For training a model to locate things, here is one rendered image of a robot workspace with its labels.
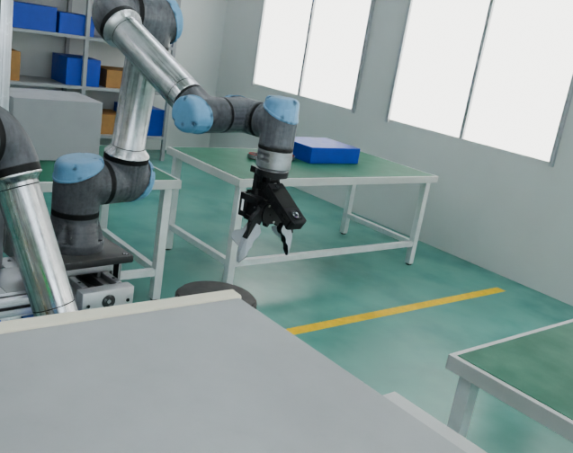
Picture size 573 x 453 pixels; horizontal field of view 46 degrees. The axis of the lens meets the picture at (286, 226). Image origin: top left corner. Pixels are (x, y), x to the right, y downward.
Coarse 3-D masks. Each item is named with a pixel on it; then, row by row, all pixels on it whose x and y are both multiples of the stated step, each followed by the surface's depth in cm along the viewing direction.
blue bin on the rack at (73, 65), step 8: (56, 56) 703; (64, 56) 687; (72, 56) 702; (80, 56) 718; (56, 64) 704; (64, 64) 687; (72, 64) 686; (80, 64) 691; (88, 64) 696; (96, 64) 701; (56, 72) 705; (64, 72) 688; (72, 72) 688; (80, 72) 693; (88, 72) 698; (96, 72) 704; (56, 80) 707; (64, 80) 690; (72, 80) 691; (80, 80) 696; (88, 80) 701; (96, 80) 706
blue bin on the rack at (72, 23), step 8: (64, 16) 666; (72, 16) 671; (80, 16) 676; (56, 24) 673; (64, 24) 669; (72, 24) 673; (80, 24) 678; (64, 32) 671; (72, 32) 676; (80, 32) 681
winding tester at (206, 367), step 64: (64, 320) 69; (128, 320) 72; (192, 320) 75; (256, 320) 78; (0, 384) 57; (64, 384) 59; (128, 384) 60; (192, 384) 62; (256, 384) 64; (320, 384) 66; (0, 448) 49; (64, 448) 50; (128, 448) 52; (192, 448) 53; (256, 448) 54; (320, 448) 55; (384, 448) 57; (448, 448) 58
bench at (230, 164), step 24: (216, 168) 427; (240, 168) 438; (312, 168) 477; (336, 168) 491; (360, 168) 506; (384, 168) 523; (408, 168) 541; (240, 192) 415; (240, 216) 421; (168, 240) 488; (192, 240) 460; (408, 240) 544; (240, 264) 434; (408, 264) 546
